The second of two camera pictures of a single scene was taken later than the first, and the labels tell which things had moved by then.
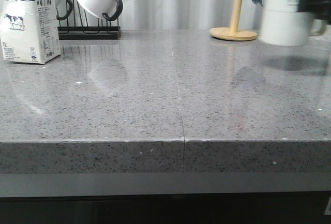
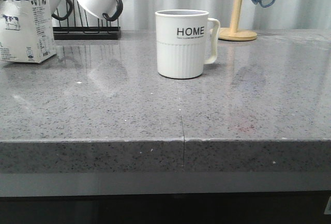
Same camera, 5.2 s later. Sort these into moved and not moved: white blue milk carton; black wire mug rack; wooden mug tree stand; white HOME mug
Moved: white HOME mug; white blue milk carton
Not moved: black wire mug rack; wooden mug tree stand
